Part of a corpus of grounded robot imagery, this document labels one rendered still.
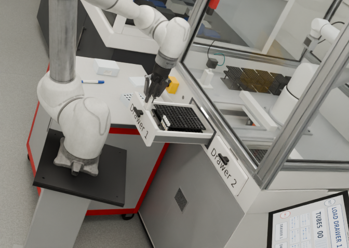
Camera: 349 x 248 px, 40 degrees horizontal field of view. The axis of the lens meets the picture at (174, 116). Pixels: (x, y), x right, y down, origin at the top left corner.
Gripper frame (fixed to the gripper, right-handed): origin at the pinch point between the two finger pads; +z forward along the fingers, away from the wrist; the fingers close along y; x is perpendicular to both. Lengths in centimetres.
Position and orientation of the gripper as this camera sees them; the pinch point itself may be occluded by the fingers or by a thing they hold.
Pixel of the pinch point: (148, 102)
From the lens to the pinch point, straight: 217.3
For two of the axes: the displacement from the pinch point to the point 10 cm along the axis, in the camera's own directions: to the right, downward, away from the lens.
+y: 8.5, 0.7, 5.2
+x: -3.8, -6.1, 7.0
